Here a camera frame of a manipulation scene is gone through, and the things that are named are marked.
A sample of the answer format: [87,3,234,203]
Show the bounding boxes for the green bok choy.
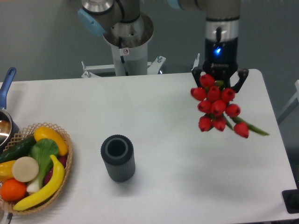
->
[27,139,59,194]

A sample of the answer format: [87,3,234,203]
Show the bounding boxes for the red tulip bouquet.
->
[190,74,269,138]

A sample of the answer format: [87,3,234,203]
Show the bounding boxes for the yellow bell pepper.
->
[0,160,16,183]

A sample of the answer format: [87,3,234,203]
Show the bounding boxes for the black cable on pedestal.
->
[118,36,129,76]

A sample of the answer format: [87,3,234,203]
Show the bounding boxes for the purple red vegetable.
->
[43,155,67,185]

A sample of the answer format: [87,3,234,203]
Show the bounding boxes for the woven wicker basket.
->
[0,122,73,215]

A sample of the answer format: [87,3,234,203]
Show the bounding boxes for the beige round disc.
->
[12,156,39,182]

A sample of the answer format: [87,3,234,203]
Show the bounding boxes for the blue handled saucepan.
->
[0,67,19,153]

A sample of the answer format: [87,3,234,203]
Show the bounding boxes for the white metal base bracket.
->
[80,53,201,78]

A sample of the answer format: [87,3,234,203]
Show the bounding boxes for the black device at edge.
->
[282,189,299,214]

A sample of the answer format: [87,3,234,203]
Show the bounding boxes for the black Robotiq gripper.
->
[192,38,249,93]

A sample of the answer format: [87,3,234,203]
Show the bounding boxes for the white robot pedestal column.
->
[102,13,155,77]

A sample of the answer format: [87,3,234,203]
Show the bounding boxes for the green cucumber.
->
[0,136,36,163]

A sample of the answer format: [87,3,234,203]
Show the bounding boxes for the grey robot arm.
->
[78,0,249,92]

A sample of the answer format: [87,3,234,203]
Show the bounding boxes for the yellow banana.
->
[13,155,64,211]

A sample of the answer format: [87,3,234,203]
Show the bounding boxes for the white frame at right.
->
[277,80,299,124]

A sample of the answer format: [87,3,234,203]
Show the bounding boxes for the dark grey ribbed vase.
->
[100,134,135,182]

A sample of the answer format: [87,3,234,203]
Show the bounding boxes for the orange fruit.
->
[0,179,27,202]

